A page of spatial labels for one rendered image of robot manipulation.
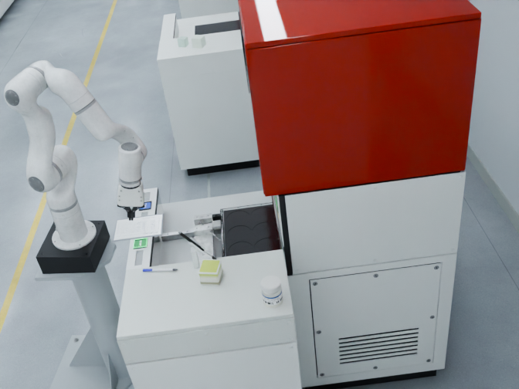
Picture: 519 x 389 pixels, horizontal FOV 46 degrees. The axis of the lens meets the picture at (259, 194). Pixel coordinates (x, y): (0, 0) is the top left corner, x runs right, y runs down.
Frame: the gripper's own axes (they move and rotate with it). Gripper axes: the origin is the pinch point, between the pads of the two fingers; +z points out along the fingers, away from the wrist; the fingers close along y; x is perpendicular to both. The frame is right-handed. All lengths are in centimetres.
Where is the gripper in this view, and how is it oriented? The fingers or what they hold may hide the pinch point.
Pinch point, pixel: (131, 214)
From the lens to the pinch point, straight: 248.0
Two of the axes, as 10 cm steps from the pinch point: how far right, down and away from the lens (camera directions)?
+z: -1.0, 8.1, 5.7
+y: -9.9, -0.4, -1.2
